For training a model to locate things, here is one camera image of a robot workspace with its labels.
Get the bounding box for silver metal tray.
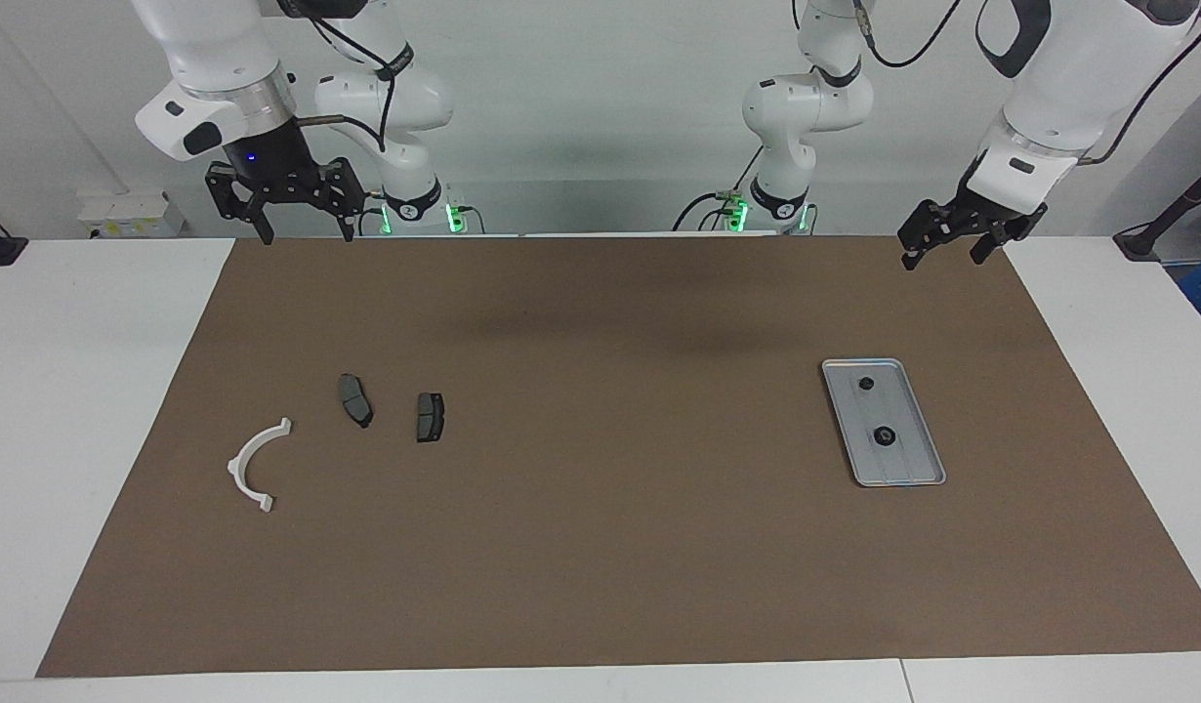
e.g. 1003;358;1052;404
821;357;947;487

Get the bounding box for white power strip box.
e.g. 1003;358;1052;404
76;190;186;238

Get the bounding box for curved dark brake pad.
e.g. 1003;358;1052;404
338;373;375;430

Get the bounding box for brown table mat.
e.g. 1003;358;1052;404
36;234;1201;678

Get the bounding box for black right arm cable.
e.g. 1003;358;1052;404
278;0;406;157

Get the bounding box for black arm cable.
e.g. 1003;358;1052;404
849;0;1201;167
278;0;406;157

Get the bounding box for black camera stand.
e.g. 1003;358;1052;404
1113;156;1201;260

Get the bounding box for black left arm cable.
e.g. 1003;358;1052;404
849;0;1201;167

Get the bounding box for black left base cables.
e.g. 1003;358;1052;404
673;146;764;232

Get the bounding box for white curved plastic bracket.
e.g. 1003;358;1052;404
227;417;294;514

